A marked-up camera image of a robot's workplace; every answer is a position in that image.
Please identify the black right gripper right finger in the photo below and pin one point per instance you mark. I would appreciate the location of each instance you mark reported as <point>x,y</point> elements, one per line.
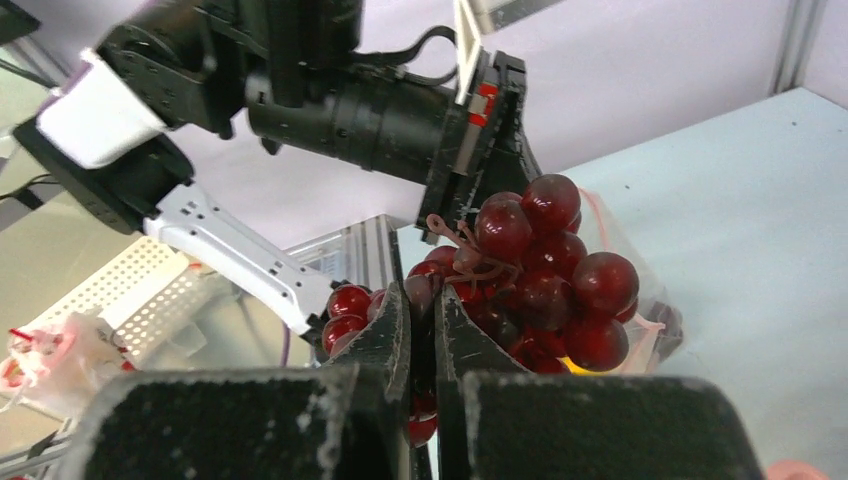
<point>498,420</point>

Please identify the dark purple grape bunch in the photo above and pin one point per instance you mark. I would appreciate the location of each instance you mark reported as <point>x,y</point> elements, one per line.
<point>523,275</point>

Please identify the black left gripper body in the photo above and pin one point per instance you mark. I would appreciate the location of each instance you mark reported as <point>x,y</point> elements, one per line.
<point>443,113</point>

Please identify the crumpled plastic bag pile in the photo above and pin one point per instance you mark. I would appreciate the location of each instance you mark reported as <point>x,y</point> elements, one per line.
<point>59,365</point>

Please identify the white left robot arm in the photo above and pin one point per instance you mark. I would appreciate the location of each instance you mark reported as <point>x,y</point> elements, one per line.
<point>112,153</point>

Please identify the right aluminium frame post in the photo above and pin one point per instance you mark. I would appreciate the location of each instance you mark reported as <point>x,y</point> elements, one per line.
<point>801,28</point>

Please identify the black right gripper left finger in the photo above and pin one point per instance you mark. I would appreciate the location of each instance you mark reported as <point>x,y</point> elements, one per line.
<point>346,419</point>

